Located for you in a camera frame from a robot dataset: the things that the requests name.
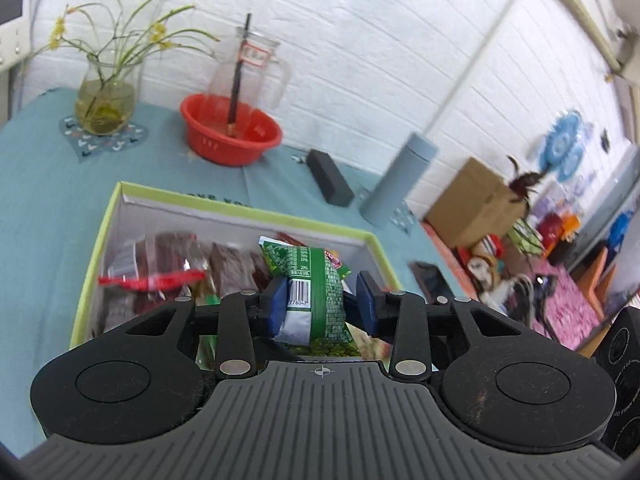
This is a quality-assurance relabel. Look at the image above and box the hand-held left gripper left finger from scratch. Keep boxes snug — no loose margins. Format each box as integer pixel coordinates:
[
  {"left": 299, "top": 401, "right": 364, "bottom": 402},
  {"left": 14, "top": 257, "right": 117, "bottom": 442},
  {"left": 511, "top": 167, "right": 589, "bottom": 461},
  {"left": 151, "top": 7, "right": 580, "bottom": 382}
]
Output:
[{"left": 122, "top": 276, "right": 291, "bottom": 381}]

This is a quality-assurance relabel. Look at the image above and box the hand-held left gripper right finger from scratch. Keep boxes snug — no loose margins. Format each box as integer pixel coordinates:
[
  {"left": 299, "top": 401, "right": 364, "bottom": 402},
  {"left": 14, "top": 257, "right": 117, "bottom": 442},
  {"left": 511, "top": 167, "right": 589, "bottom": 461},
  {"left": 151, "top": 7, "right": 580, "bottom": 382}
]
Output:
[{"left": 355, "top": 271, "right": 523, "bottom": 381}]

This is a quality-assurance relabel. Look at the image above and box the green snack packet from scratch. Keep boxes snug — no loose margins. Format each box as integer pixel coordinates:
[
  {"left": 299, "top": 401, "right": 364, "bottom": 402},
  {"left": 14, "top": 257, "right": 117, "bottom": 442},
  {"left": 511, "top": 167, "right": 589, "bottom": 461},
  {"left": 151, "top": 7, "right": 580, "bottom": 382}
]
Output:
[{"left": 257, "top": 236, "right": 354, "bottom": 359}]

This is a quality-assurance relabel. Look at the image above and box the green cardboard box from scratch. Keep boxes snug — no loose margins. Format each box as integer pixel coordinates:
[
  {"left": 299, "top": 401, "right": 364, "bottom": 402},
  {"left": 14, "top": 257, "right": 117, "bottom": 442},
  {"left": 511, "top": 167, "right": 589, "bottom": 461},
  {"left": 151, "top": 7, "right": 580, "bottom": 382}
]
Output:
[{"left": 70, "top": 182, "right": 401, "bottom": 362}]

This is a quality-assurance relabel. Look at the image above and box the clear packet of brown sticks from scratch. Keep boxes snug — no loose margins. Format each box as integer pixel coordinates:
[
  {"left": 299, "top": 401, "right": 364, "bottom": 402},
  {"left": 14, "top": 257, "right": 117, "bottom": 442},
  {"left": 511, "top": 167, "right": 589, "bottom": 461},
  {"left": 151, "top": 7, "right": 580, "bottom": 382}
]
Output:
[{"left": 107, "top": 231, "right": 213, "bottom": 331}]

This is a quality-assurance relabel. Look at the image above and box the red snack packet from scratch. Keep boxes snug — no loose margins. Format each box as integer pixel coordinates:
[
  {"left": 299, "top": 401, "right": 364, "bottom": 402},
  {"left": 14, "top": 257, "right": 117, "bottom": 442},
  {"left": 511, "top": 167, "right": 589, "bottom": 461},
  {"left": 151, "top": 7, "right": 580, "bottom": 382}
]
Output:
[{"left": 99, "top": 269, "right": 207, "bottom": 294}]

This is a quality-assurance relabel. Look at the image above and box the black phone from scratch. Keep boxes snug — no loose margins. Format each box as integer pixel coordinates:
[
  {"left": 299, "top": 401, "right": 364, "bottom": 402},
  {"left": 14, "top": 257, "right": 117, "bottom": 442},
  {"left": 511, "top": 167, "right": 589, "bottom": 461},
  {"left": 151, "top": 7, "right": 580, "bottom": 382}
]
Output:
[{"left": 410, "top": 261, "right": 454, "bottom": 304}]

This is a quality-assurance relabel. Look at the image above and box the pink floral mat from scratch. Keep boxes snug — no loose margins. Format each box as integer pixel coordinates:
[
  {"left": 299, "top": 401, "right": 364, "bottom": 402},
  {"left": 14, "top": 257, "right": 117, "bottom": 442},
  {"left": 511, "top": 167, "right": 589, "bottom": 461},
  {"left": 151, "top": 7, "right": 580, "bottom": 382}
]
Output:
[{"left": 539, "top": 260, "right": 602, "bottom": 352}]

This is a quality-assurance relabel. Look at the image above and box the orange chair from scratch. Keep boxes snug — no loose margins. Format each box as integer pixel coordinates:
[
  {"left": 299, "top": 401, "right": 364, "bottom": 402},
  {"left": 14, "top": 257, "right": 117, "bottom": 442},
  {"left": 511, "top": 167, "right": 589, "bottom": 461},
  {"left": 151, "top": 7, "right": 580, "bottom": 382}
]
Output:
[{"left": 575, "top": 247, "right": 609, "bottom": 317}]

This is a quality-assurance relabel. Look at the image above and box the grey blue thermos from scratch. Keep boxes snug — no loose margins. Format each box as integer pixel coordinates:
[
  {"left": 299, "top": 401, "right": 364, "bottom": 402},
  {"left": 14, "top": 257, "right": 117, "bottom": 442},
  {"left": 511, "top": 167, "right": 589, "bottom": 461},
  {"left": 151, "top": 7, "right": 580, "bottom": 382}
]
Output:
[{"left": 360, "top": 132, "right": 439, "bottom": 226}]

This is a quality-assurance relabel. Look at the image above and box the black rectangular case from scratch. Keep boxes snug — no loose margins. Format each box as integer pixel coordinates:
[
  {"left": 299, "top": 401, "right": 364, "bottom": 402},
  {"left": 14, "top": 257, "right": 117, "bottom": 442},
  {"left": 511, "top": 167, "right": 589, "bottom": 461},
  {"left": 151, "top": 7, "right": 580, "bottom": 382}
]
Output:
[{"left": 306, "top": 149, "right": 355, "bottom": 207}]

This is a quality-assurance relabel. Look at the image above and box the brown cardboard box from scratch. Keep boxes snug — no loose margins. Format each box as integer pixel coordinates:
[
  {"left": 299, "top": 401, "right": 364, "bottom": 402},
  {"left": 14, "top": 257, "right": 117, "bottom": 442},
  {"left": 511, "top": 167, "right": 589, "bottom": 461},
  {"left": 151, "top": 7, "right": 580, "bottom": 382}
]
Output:
[{"left": 425, "top": 157, "right": 532, "bottom": 251}]

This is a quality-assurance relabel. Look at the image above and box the red orange toy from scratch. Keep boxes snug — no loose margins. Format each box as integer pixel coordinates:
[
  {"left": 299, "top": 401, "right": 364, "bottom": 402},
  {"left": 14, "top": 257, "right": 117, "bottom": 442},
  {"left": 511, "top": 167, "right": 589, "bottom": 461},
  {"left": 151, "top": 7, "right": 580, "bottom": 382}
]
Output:
[{"left": 542, "top": 212, "right": 584, "bottom": 257}]

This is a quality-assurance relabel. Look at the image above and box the red plastic basin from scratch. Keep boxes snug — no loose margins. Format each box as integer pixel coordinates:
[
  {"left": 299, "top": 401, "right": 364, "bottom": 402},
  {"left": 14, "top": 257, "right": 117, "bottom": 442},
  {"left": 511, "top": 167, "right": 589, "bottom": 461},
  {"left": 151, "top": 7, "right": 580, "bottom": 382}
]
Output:
[{"left": 180, "top": 93, "right": 284, "bottom": 167}]

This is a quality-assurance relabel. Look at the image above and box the green patterned bag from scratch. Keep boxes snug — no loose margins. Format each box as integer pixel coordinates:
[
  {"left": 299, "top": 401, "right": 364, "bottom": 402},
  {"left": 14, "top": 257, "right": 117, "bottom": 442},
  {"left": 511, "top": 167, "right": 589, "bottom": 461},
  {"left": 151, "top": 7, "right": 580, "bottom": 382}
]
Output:
[{"left": 507, "top": 217, "right": 547, "bottom": 257}]

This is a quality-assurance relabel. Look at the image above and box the dark red dried flower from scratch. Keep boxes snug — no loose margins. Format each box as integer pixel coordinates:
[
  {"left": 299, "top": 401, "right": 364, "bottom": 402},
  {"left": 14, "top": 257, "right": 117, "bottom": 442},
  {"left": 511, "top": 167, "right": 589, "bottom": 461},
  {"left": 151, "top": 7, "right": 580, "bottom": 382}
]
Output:
[{"left": 507, "top": 155, "right": 547, "bottom": 207}]

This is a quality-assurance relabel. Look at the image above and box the dark stirring stick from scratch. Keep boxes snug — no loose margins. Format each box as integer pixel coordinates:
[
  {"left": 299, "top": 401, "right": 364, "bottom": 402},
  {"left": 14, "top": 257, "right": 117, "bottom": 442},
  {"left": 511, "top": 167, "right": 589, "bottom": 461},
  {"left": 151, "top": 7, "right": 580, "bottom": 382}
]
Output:
[{"left": 227, "top": 12, "right": 253, "bottom": 136}]

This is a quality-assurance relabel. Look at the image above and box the clear glass pitcher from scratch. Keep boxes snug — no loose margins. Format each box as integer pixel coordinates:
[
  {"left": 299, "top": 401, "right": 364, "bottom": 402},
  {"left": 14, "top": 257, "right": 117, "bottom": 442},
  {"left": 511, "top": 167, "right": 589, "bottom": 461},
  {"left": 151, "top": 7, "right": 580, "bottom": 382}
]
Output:
[{"left": 207, "top": 30, "right": 292, "bottom": 136}]

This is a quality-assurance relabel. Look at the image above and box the teal printed tablecloth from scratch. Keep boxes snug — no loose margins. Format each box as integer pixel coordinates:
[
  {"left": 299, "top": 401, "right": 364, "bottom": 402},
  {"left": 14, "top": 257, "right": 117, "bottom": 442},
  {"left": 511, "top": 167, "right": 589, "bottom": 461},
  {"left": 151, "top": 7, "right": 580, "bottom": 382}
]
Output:
[{"left": 0, "top": 87, "right": 476, "bottom": 461}]

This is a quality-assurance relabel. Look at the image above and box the glass vase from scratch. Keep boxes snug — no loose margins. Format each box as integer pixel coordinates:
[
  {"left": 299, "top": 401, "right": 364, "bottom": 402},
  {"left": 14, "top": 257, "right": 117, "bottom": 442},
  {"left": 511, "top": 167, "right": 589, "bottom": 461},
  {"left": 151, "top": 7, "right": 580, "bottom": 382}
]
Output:
[{"left": 75, "top": 52, "right": 143, "bottom": 136}]

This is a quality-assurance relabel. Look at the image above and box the yellow flowering plant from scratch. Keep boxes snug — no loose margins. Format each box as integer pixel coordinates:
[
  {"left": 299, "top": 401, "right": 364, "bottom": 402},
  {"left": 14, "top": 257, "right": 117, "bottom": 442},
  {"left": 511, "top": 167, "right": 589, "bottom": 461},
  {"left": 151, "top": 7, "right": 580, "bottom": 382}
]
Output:
[{"left": 30, "top": 0, "right": 221, "bottom": 121}]

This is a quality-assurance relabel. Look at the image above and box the white appliance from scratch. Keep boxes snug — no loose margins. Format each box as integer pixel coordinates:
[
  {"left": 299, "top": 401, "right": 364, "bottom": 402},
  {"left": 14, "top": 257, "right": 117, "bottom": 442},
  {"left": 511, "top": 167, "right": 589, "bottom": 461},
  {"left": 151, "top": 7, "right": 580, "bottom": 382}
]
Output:
[{"left": 0, "top": 0, "right": 37, "bottom": 123}]

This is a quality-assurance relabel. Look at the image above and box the blue paper wall ornament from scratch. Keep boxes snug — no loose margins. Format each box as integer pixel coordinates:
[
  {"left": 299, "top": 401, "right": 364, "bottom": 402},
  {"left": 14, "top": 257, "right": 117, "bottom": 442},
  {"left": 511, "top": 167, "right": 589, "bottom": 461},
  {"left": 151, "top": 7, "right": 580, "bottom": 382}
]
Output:
[{"left": 537, "top": 110, "right": 594, "bottom": 182}]

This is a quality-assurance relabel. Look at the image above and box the beige wall pipe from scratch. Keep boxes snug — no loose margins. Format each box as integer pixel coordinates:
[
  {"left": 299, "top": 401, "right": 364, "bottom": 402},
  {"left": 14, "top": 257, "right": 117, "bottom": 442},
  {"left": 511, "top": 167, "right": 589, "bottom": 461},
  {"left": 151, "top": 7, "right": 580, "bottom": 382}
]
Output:
[{"left": 525, "top": 0, "right": 627, "bottom": 72}]

